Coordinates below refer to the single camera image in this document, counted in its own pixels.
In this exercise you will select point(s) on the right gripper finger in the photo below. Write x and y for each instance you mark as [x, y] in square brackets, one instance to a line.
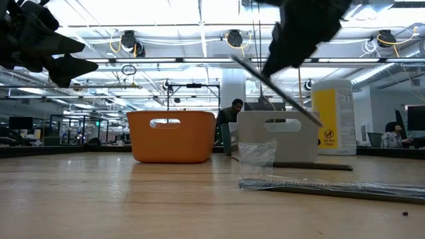
[289, 53]
[276, 34]

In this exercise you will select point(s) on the black tall stand frame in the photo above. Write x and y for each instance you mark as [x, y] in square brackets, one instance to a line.
[194, 85]

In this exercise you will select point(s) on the white yellow wipes canister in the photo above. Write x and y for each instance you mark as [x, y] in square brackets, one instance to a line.
[332, 116]

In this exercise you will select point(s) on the black ridged comb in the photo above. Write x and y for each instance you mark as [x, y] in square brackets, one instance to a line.
[312, 166]

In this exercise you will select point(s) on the black computer monitor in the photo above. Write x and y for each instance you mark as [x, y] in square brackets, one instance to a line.
[20, 123]
[416, 117]

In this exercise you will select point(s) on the white plastic bin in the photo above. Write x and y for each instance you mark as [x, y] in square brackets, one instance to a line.
[285, 146]

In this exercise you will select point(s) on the person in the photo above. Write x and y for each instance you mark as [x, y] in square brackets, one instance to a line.
[229, 114]
[393, 137]

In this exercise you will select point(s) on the orange plastic bin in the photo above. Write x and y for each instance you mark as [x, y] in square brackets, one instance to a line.
[171, 142]

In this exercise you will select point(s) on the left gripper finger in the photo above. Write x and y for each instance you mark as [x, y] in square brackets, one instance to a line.
[71, 69]
[50, 40]

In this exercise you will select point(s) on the black aluminium table frame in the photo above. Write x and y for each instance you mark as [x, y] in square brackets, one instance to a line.
[66, 151]

